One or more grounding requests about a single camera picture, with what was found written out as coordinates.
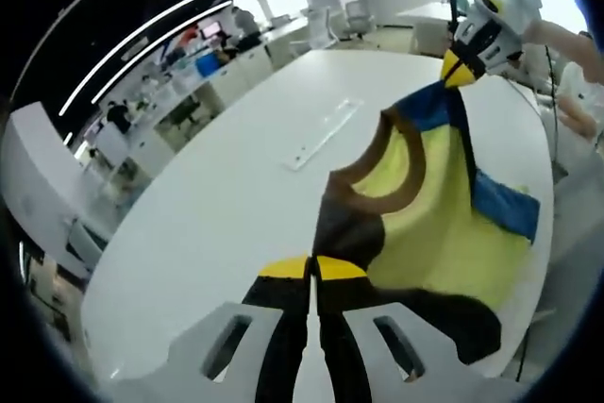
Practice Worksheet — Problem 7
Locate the white office chair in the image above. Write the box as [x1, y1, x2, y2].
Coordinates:
[344, 0, 378, 41]
[301, 6, 339, 50]

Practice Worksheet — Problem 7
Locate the white cabinet row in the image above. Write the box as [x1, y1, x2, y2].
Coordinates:
[93, 39, 303, 168]

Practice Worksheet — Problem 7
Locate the white table cable cover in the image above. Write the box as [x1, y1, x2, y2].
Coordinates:
[282, 98, 364, 171]

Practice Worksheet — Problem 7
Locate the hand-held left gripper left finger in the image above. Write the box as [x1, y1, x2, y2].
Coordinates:
[166, 254, 313, 403]

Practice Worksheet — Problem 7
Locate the short curved ceiling light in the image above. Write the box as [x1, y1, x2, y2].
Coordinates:
[92, 1, 235, 105]

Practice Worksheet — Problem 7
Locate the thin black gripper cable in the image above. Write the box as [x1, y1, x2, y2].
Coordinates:
[545, 43, 563, 159]

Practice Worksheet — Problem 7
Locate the blue storage container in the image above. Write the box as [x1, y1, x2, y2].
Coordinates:
[195, 52, 222, 77]

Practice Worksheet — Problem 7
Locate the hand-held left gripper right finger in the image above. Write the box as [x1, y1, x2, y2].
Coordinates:
[314, 255, 462, 403]

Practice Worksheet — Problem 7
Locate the yellow raglan garment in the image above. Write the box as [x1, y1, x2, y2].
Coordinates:
[310, 79, 542, 366]

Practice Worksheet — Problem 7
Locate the long curved ceiling light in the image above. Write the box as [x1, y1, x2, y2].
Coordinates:
[59, 0, 279, 116]

